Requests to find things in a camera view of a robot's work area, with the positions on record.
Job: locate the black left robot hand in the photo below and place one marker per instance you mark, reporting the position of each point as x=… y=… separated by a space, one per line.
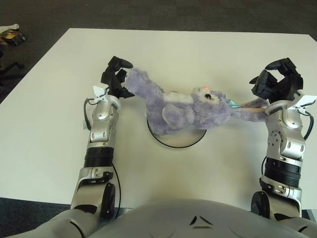
x=112 y=79

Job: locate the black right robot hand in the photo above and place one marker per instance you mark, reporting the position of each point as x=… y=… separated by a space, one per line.
x=282 y=86

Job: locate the purple plush rabbit doll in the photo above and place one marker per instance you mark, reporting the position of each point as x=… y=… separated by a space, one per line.
x=188 y=109

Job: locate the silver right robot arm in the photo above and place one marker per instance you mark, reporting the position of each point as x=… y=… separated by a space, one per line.
x=284 y=138

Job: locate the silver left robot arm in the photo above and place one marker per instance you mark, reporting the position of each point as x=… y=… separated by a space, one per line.
x=101 y=134

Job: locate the white plate with black rim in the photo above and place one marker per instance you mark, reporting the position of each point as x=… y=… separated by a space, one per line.
x=178 y=141

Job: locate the black chair base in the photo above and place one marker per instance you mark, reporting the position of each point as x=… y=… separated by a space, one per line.
x=11 y=69

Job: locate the dark cardboard box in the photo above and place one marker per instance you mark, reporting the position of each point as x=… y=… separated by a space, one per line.
x=13 y=37

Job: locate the white crumpled cloth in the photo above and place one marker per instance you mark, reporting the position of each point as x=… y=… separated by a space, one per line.
x=8 y=28

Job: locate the grey metal table leg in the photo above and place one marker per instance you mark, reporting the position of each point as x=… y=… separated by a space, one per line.
x=310 y=213

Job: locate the grey robot torso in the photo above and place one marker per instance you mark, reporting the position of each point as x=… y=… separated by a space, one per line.
x=158 y=220

